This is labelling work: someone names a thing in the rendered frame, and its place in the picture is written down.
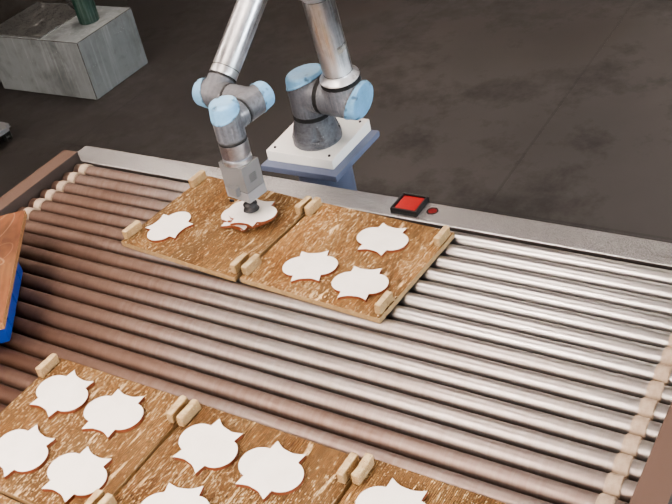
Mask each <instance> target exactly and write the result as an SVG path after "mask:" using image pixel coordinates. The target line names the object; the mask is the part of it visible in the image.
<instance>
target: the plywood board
mask: <svg viewBox="0 0 672 504"><path fill-rule="evenodd" d="M26 219H27V213H26V211H25V210H23V211H19V212H15V213H11V214H6V215H2V216H0V330H1V329H5V327H6V322H7V316H8V311H9V306H10V301H11V296H12V291H13V286H14V281H15V275H16V270H17V265H18V260H19V255H20V250H21V245H22V240H23V234H24V229H25V224H26Z"/></svg>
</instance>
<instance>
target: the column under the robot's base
mask: <svg viewBox="0 0 672 504"><path fill-rule="evenodd" d="M379 136H380V133H379V131H378V130H371V131H370V132H369V133H368V134H367V135H366V136H365V137H364V138H363V139H362V140H361V141H360V142H359V143H358V144H357V145H356V146H355V147H354V149H353V150H352V151H351V152H350V153H349V154H348V155H347V156H346V157H345V158H344V159H343V160H342V161H341V162H340V163H339V164H338V165H337V167H336V168H335V169H334V170H333V169H326V168H319V167H312V166H306V165H299V164H292V163H285V162H278V161H272V160H268V159H267V160H266V161H265V162H264V163H263V164H262V165H261V169H262V171H268V172H275V173H281V174H288V175H294V176H298V177H299V181H301V182H307V183H313V184H319V185H325V186H331V187H337V188H343V189H349V190H355V191H357V187H356V182H355V177H354V172H353V167H352V166H353V164H354V163H355V162H356V161H357V160H358V159H359V158H360V157H361V156H362V155H363V154H364V153H365V151H366V150H367V149H368V148H369V147H370V146H371V145H372V144H373V143H374V142H375V141H376V140H377V138H378V137H379Z"/></svg>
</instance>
